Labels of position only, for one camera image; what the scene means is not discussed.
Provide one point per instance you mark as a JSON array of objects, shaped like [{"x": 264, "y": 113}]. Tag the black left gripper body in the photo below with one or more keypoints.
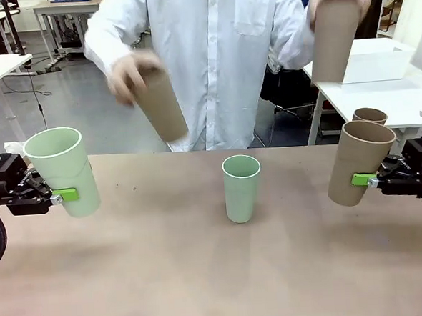
[{"x": 7, "y": 170}]

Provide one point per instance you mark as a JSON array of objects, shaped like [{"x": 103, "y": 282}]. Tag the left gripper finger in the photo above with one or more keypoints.
[
  {"x": 66, "y": 195},
  {"x": 35, "y": 181}
]

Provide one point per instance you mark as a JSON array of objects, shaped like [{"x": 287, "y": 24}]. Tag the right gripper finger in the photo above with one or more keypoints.
[
  {"x": 390, "y": 164},
  {"x": 363, "y": 180}
]

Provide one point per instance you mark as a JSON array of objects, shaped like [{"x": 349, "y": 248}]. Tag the brown plastic cup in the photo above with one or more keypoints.
[
  {"x": 333, "y": 43},
  {"x": 377, "y": 119},
  {"x": 357, "y": 152},
  {"x": 161, "y": 111}
]

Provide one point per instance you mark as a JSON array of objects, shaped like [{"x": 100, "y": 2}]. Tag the light green plastic cup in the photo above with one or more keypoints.
[
  {"x": 243, "y": 199},
  {"x": 68, "y": 163}
]

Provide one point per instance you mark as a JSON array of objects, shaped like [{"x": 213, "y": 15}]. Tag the white plastic basket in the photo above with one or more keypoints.
[{"x": 377, "y": 65}]

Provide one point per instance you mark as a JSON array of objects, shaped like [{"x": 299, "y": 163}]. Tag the person's left forearm white sleeve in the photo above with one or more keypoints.
[{"x": 293, "y": 42}]

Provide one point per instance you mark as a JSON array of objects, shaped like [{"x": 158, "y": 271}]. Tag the person's right forearm white sleeve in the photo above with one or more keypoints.
[{"x": 100, "y": 46}]

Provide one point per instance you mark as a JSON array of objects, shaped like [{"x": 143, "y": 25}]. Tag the person's right hand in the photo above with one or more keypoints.
[{"x": 123, "y": 77}]

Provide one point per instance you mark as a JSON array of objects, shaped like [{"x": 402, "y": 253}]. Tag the white side table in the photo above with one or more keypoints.
[{"x": 372, "y": 98}]

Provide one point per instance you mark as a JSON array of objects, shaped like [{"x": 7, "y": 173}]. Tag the black stand pole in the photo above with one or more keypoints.
[{"x": 11, "y": 27}]

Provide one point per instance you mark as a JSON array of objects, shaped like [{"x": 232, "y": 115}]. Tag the wooden rack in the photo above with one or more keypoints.
[{"x": 392, "y": 11}]

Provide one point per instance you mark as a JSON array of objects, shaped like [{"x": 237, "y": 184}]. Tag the white partition panel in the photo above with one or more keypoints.
[{"x": 417, "y": 9}]

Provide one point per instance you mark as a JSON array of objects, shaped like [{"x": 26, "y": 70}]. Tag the white metal workbench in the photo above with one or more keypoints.
[{"x": 62, "y": 9}]

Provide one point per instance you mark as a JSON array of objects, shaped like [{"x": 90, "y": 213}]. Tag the person in white lab coat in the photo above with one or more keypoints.
[{"x": 213, "y": 75}]

